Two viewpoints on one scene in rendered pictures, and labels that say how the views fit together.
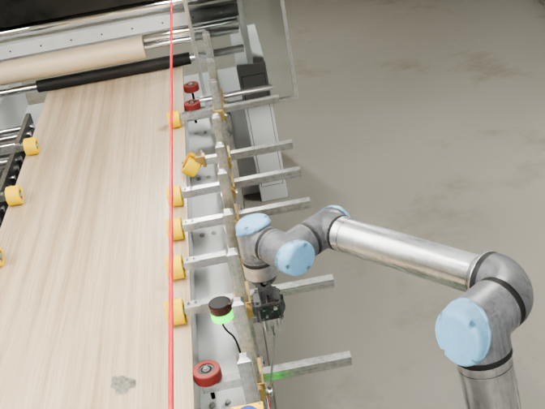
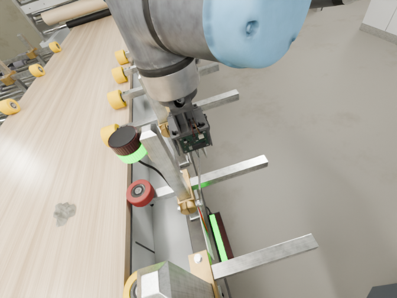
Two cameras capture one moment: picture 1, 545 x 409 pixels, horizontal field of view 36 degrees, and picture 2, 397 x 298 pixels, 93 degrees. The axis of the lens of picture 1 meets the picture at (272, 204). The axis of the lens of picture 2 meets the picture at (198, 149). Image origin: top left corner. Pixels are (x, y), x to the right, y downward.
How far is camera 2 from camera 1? 1.87 m
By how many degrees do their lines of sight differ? 19
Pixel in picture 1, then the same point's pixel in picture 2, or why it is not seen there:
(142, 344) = (88, 165)
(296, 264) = (274, 20)
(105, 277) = (75, 112)
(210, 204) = not seen: hidden behind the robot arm
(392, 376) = (244, 139)
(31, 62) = (58, 10)
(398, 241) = not seen: outside the picture
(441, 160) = not seen: hidden behind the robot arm
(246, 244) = (125, 10)
